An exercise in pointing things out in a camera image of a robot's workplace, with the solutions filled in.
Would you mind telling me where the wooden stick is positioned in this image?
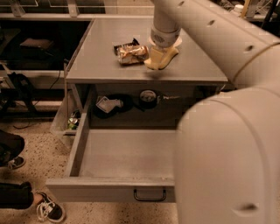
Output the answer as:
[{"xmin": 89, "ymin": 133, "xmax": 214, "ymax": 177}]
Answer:
[{"xmin": 243, "ymin": 0, "xmax": 250, "ymax": 10}]

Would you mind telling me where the black drawer handle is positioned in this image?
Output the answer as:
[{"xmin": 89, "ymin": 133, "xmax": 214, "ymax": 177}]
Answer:
[{"xmin": 133, "ymin": 189, "xmax": 166, "ymax": 202}]

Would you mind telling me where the black sneaker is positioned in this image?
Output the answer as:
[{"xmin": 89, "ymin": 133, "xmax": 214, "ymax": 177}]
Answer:
[
  {"xmin": 36, "ymin": 192, "xmax": 66, "ymax": 223},
  {"xmin": 6, "ymin": 157, "xmax": 25, "ymax": 170}
]

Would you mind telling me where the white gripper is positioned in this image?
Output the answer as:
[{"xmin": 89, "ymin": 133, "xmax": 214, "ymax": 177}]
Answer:
[{"xmin": 150, "ymin": 25, "xmax": 181, "ymax": 70}]

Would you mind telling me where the grey cabinet counter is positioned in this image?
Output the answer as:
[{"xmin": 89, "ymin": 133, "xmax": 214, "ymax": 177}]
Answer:
[{"xmin": 66, "ymin": 17, "xmax": 227, "ymax": 129}]

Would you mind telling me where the black sneaker near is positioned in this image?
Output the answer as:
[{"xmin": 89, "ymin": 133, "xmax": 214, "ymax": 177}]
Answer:
[{"xmin": 36, "ymin": 192, "xmax": 66, "ymax": 223}]

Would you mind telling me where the crumpled chip bag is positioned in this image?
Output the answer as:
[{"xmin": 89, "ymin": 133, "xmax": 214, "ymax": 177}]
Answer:
[{"xmin": 117, "ymin": 45, "xmax": 149, "ymax": 65}]

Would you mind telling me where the white bowl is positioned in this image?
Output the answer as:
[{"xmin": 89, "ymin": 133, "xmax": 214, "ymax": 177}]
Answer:
[{"xmin": 148, "ymin": 35, "xmax": 182, "ymax": 48}]

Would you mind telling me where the black snack wrapper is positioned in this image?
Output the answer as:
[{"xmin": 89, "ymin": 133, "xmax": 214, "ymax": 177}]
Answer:
[{"xmin": 113, "ymin": 38, "xmax": 139, "ymax": 55}]

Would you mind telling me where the green can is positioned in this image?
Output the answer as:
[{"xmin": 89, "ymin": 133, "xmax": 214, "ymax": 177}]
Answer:
[{"xmin": 67, "ymin": 117, "xmax": 79, "ymax": 130}]

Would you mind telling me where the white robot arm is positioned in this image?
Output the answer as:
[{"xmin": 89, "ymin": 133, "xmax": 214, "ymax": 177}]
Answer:
[{"xmin": 151, "ymin": 0, "xmax": 280, "ymax": 224}]

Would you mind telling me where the grey open top drawer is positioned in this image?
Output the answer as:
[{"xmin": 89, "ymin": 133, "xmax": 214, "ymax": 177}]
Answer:
[{"xmin": 45, "ymin": 114, "xmax": 176, "ymax": 203}]

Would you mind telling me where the yellow sponge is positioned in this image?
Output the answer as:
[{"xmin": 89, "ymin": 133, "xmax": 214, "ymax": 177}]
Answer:
[{"xmin": 144, "ymin": 58, "xmax": 159, "ymax": 70}]

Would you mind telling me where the black sneaker far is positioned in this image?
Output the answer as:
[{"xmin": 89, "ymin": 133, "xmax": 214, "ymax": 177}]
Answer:
[{"xmin": 6, "ymin": 157, "xmax": 25, "ymax": 170}]

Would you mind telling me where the black tape roll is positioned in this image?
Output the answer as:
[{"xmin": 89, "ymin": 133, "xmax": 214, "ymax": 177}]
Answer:
[{"xmin": 139, "ymin": 89, "xmax": 158, "ymax": 109}]

